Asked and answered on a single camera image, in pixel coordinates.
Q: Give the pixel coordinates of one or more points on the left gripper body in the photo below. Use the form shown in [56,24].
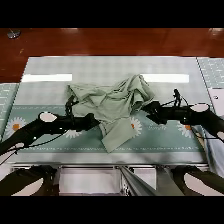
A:
[87,122]

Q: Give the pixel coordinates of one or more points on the light blue garment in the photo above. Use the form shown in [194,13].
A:
[215,153]

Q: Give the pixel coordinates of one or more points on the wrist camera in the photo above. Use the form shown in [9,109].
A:
[69,106]
[176,96]

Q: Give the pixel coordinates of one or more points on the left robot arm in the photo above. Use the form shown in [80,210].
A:
[36,126]

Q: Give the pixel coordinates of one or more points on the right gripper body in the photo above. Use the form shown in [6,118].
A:
[159,113]

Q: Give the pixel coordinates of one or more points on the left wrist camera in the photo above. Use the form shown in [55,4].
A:
[69,106]

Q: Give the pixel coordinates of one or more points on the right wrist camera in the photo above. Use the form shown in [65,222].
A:
[176,96]

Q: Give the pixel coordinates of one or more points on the silver frame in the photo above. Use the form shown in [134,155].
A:
[140,183]

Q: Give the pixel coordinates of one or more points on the pale green T-shirt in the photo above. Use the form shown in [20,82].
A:
[110,106]

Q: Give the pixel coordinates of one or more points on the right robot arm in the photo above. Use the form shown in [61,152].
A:
[200,116]

